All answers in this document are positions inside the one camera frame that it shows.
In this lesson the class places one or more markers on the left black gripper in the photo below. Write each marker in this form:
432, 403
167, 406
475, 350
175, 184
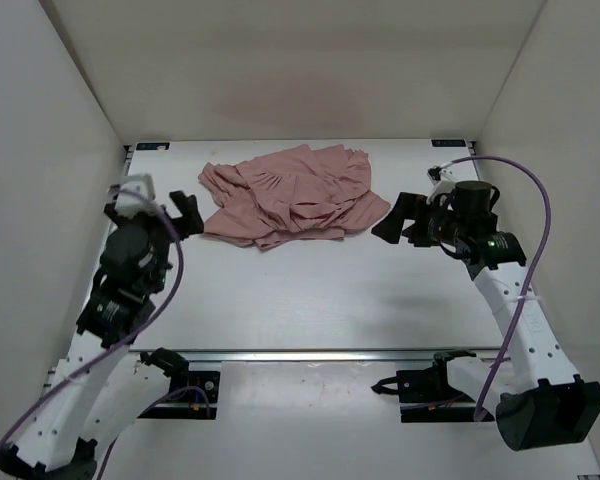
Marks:
191, 215

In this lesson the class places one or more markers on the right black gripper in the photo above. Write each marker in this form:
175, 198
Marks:
407, 208

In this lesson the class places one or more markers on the pink ruffled skirt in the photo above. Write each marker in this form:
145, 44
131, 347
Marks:
294, 194

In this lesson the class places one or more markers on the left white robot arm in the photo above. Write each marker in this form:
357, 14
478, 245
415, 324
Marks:
69, 432

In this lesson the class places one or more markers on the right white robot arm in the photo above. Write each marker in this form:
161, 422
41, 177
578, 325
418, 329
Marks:
532, 391

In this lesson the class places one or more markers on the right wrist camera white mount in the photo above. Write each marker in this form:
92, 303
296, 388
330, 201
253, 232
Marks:
442, 179

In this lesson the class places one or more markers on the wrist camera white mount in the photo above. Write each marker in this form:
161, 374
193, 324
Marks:
135, 195
442, 179

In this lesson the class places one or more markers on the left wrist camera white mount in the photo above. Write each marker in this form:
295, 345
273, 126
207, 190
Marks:
135, 195

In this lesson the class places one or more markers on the silver aluminium table rail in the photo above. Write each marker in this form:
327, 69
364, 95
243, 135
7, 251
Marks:
310, 355

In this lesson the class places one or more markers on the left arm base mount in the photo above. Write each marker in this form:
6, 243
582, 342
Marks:
192, 392

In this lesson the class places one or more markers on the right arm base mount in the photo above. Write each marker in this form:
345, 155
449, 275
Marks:
425, 395

